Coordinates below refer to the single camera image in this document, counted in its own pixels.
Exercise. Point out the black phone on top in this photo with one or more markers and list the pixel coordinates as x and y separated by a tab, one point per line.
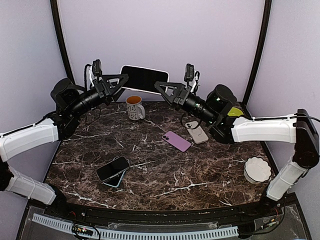
113	168

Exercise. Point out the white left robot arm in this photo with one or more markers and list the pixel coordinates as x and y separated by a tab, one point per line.
54	126

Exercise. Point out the right black frame post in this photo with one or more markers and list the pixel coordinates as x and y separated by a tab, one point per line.
259	51

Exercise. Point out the white spotted mug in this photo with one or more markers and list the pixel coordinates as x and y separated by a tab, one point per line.
135	109

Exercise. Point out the white scalloped dish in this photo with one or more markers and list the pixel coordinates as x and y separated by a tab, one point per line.
256	170

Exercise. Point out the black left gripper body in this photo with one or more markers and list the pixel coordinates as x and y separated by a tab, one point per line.
103	91

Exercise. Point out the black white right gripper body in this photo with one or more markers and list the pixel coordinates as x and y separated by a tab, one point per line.
188	85

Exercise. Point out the purple phone case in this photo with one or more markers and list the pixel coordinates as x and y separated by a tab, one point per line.
176	141

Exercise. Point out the light blue phone case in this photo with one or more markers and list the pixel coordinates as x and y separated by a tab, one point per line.
115	181

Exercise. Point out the black frame post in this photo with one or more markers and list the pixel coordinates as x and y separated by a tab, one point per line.
259	51
63	42

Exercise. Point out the left black frame post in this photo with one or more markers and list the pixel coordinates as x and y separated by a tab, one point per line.
63	42

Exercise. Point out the black front rail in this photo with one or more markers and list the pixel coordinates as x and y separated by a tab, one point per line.
99	212

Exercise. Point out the white phone case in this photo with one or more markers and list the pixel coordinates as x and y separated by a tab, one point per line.
196	132

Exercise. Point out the yellow-green bowl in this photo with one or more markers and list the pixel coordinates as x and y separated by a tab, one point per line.
235	112

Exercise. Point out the grey slotted cable duct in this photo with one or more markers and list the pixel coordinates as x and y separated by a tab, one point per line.
84	232

